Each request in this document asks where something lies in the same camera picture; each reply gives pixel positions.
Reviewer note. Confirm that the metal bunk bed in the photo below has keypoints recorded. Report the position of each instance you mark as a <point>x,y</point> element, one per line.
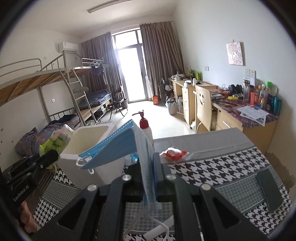
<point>92,99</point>
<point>30,81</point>

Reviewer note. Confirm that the blue plaid mattress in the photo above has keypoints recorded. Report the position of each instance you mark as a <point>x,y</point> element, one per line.
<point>94,98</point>

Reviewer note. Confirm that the small yellow object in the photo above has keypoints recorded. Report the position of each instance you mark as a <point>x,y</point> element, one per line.
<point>232,98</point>

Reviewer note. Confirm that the blue face mask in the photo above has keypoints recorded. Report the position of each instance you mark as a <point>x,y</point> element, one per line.
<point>144,157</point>
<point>111,148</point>

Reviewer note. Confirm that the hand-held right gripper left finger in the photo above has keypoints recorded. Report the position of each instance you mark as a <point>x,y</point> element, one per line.
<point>134,178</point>

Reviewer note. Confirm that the group of toiletry bottles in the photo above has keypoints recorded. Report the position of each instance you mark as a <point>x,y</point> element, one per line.
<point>263,97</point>

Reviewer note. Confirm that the hanging dark clothes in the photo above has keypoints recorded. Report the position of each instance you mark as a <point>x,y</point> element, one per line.
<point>99,70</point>

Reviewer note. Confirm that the black smartphone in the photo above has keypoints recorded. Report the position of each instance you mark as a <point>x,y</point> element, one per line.
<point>269,190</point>

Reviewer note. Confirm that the wooden chair with smiley face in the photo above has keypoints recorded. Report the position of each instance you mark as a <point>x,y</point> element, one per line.
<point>203,109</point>

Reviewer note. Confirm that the ceiling tube light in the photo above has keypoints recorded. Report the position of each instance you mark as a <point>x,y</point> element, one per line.
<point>108,5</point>

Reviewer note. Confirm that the person's left hand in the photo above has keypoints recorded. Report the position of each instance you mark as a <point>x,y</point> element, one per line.
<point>27,213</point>

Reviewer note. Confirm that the blue plaid quilt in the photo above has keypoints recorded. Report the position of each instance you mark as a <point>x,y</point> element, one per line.
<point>39,136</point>

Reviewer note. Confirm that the black headphones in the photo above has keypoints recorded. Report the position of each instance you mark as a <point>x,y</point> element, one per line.
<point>234,90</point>

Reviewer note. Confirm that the white foam box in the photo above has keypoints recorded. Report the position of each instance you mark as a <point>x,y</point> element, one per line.
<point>97,166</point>

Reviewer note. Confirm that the houndstooth tablecloth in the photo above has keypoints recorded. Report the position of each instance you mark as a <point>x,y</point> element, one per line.
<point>219,169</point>

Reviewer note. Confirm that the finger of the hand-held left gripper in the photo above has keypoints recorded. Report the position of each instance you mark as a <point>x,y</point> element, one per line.
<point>47,158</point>

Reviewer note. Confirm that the plain wooden desk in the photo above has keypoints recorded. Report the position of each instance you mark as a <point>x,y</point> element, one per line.
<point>187,104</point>

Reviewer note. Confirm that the wall poster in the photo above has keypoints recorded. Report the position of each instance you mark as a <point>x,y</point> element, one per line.
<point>235,53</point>

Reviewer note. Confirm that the wooden desk with printed cover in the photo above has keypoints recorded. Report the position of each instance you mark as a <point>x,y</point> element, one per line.
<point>254,132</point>

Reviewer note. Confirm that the black folding chair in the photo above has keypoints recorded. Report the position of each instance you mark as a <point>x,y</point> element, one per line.
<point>118,102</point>

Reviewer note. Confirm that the white pump bottle red top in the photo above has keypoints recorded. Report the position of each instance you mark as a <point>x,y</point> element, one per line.
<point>145,129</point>

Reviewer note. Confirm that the clear bottle blue liquid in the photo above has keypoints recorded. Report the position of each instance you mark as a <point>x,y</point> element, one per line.
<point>133,157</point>

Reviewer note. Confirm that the white bin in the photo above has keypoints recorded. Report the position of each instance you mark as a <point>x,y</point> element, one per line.
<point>172,107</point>

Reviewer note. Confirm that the red snack packet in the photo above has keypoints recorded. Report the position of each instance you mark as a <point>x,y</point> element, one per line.
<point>174,154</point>

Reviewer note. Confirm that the double wall socket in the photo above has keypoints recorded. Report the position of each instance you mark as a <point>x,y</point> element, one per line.
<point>250,73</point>

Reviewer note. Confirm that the orange box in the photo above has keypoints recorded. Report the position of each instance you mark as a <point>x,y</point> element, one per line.
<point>156,100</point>

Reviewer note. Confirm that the white air conditioner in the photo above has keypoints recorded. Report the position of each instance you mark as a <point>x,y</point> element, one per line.
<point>68,47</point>

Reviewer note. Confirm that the green and clear plastic bag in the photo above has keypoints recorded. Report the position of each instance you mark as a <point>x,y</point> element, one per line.
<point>54,143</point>

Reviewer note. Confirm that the brown curtain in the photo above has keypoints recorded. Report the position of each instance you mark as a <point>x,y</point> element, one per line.
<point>161,58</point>
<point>97,62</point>

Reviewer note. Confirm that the glass balcony door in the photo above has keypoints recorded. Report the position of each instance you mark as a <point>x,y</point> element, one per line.
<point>130,69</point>

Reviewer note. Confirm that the printed papers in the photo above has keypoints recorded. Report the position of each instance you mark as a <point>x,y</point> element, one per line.
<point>253,113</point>

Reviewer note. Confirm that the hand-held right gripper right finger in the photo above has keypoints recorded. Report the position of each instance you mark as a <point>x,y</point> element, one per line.
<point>156,171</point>

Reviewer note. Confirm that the black bag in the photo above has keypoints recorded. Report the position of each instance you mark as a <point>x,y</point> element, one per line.
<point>164,89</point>

